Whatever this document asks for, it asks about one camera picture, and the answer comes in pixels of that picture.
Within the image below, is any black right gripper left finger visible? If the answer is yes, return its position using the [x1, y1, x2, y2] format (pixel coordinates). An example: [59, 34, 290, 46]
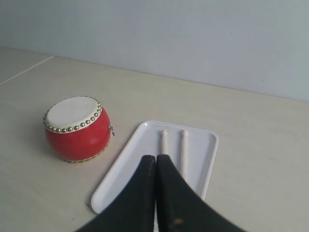
[78, 155, 156, 232]

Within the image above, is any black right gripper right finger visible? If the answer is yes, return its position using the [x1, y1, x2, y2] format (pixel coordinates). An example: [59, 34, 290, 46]
[156, 155, 244, 232]

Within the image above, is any white drumstick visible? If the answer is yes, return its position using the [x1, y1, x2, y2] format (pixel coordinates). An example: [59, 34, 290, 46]
[161, 130, 168, 155]
[181, 130, 188, 181]

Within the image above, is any white plastic tray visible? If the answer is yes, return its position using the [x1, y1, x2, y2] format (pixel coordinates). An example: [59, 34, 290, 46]
[91, 120, 219, 214]

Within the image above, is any red small drum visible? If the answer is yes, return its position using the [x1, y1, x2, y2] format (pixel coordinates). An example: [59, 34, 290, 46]
[43, 96, 115, 163]

